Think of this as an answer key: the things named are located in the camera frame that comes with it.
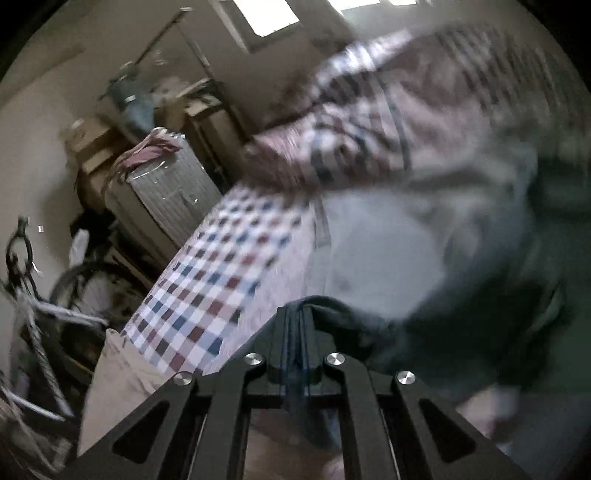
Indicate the teal hanging garment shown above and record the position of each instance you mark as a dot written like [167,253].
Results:
[129,97]

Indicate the checkered bed sheet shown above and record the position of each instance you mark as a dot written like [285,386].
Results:
[207,286]

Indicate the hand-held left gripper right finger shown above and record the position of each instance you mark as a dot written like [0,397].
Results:
[307,341]

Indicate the bicycle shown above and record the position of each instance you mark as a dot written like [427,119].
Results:
[55,311]

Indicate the light green sweatshirt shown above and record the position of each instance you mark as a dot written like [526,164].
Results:
[392,240]

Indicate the white laundry basket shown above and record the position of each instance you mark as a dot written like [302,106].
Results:
[171,203]

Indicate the black clothes rack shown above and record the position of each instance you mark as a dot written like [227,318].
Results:
[161,37]

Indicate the window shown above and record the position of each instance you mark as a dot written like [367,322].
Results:
[268,16]

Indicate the cardboard box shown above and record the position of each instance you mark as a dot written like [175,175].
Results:
[92,147]
[184,99]

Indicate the pink cloth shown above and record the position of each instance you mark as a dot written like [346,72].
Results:
[147,150]

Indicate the beige folded cloth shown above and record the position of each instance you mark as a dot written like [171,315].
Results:
[124,378]

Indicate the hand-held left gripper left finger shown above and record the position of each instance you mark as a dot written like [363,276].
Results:
[286,341]

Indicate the checkered quilt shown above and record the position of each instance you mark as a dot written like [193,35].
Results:
[392,92]

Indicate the dark teal shirt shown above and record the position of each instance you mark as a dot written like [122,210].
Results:
[461,332]

